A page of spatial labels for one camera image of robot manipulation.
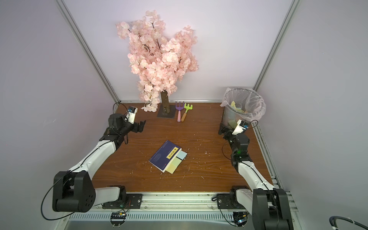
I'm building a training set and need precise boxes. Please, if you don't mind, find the dark blue book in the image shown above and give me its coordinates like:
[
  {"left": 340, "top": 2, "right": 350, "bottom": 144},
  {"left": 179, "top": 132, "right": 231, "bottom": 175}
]
[{"left": 149, "top": 140, "right": 182, "bottom": 173}]

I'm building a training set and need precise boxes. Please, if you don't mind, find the light blue sticky note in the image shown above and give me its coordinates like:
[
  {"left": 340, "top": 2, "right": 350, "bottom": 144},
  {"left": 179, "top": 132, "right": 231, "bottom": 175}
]
[{"left": 176, "top": 150, "right": 187, "bottom": 160}]

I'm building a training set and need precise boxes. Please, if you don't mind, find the yellow sticky note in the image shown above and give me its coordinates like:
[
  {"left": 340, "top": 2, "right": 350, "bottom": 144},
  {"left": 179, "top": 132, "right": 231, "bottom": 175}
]
[{"left": 165, "top": 157, "right": 182, "bottom": 174}]

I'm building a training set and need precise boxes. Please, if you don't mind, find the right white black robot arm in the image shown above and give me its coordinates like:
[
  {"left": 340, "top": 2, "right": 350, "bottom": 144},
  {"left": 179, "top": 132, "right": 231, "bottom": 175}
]
[{"left": 218, "top": 120, "right": 294, "bottom": 230}]

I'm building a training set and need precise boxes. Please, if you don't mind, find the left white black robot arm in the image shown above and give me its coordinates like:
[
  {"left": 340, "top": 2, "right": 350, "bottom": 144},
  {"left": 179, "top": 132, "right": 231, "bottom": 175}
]
[{"left": 49, "top": 112, "right": 146, "bottom": 216}]

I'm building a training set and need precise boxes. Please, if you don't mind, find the discarded sticky notes pile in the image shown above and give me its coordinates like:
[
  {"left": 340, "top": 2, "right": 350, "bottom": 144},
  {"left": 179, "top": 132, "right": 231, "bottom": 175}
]
[{"left": 226, "top": 101, "right": 245, "bottom": 129}]

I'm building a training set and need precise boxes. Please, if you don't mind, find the black mesh waste bin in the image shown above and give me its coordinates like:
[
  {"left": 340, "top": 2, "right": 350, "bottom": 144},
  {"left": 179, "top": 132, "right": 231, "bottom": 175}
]
[{"left": 221, "top": 87, "right": 261, "bottom": 136}]

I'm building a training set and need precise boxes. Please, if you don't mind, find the clear plastic bin liner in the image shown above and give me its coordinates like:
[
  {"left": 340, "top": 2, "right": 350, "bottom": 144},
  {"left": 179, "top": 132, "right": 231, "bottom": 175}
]
[{"left": 219, "top": 87, "right": 267, "bottom": 123}]

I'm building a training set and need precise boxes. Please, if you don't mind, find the purple toy garden rake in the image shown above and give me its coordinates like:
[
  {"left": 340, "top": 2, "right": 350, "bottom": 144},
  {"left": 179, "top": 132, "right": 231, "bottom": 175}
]
[{"left": 175, "top": 101, "right": 185, "bottom": 122}]

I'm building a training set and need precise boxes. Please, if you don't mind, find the green toy garden rake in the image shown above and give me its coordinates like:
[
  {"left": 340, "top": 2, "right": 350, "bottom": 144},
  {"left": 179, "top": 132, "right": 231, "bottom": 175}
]
[{"left": 181, "top": 103, "right": 193, "bottom": 122}]

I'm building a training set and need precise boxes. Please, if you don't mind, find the pink artificial blossom tree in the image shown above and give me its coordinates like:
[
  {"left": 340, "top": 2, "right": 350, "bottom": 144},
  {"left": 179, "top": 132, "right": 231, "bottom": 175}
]
[{"left": 116, "top": 10, "right": 198, "bottom": 112}]

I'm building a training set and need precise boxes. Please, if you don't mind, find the right small circuit board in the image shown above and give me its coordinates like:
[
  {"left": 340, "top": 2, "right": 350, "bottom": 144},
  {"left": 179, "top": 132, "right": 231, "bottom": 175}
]
[{"left": 232, "top": 212, "right": 249, "bottom": 227}]

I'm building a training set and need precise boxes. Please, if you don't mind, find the small circuit board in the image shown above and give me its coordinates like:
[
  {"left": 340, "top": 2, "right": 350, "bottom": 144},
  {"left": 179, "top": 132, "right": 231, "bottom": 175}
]
[
  {"left": 110, "top": 212, "right": 127, "bottom": 228},
  {"left": 232, "top": 212, "right": 249, "bottom": 227}
]

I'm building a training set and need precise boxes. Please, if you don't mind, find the left small circuit board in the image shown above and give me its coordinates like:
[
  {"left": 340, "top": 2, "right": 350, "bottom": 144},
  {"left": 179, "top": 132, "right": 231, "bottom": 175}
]
[{"left": 110, "top": 212, "right": 127, "bottom": 228}]

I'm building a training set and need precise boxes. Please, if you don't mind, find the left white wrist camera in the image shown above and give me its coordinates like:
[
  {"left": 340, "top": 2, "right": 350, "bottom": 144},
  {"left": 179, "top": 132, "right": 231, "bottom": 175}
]
[{"left": 126, "top": 106, "right": 138, "bottom": 124}]

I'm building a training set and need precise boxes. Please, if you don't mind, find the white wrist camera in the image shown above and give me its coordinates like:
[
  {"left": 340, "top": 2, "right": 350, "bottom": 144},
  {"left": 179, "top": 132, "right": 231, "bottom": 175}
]
[
  {"left": 232, "top": 120, "right": 249, "bottom": 136},
  {"left": 126, "top": 106, "right": 138, "bottom": 124}
]

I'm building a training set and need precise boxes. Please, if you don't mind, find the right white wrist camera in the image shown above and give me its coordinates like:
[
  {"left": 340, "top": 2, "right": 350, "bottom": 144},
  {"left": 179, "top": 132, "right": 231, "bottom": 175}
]
[{"left": 232, "top": 120, "right": 249, "bottom": 136}]

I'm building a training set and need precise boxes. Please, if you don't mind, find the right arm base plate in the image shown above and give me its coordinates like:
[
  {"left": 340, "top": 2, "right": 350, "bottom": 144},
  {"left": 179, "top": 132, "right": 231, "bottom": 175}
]
[{"left": 211, "top": 193, "right": 239, "bottom": 209}]

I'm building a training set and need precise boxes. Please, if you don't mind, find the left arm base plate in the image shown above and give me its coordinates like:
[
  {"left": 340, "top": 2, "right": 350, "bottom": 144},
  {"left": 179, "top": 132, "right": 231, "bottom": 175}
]
[{"left": 102, "top": 193, "right": 143, "bottom": 209}]

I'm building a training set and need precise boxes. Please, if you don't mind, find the aluminium mounting rail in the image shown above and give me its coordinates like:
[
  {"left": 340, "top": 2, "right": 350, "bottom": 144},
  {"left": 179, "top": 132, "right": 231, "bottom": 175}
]
[{"left": 60, "top": 192, "right": 252, "bottom": 225}]

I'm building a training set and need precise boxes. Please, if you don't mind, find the left aluminium corner post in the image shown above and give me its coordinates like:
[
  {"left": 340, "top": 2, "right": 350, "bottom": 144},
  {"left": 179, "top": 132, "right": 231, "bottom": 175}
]
[{"left": 55, "top": 0, "right": 119, "bottom": 103}]

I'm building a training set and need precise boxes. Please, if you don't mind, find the aluminium corner post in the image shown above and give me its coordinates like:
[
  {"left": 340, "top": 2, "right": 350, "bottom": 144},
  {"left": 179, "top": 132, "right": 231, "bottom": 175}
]
[
  {"left": 55, "top": 0, "right": 119, "bottom": 103},
  {"left": 253, "top": 0, "right": 300, "bottom": 91}
]

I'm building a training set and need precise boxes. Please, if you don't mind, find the black cable bottom right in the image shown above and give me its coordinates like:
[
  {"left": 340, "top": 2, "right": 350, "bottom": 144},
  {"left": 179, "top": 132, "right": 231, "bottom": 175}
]
[{"left": 329, "top": 216, "right": 368, "bottom": 230}]

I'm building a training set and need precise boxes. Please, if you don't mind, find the right aluminium corner post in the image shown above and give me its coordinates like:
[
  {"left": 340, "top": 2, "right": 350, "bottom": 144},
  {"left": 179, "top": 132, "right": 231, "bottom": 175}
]
[{"left": 253, "top": 0, "right": 300, "bottom": 91}]

